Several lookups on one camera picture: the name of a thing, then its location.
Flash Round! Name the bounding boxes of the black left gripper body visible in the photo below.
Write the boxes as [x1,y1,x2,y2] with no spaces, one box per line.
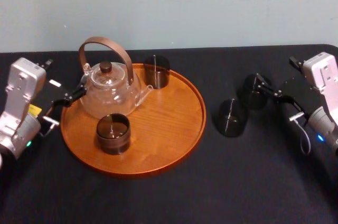
[28,78,73,124]

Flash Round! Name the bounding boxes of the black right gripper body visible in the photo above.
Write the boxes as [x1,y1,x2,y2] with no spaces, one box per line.
[279,77,328,125]

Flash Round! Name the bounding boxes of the round wooden tray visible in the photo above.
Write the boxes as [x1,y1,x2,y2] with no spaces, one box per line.
[60,62,207,179]

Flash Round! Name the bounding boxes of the smoked glass cup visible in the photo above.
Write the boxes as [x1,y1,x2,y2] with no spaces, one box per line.
[238,73,273,110]
[143,54,171,90]
[96,113,131,155]
[216,98,249,138]

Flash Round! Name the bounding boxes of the glass teapot lid brown knob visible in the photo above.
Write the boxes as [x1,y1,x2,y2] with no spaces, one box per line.
[91,61,124,83]

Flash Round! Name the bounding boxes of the black table cloth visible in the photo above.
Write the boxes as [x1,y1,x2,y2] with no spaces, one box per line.
[0,44,338,224]

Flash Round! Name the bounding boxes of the glass teapot with brown handle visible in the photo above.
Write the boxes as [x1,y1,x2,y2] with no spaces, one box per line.
[78,36,154,120]

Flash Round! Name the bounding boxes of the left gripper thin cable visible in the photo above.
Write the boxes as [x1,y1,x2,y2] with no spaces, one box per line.
[39,115,60,137]

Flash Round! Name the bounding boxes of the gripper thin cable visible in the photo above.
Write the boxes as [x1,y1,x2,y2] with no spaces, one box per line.
[39,115,60,137]
[288,111,312,156]

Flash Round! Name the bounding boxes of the right gripper thin cable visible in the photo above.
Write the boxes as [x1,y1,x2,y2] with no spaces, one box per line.
[288,111,312,156]

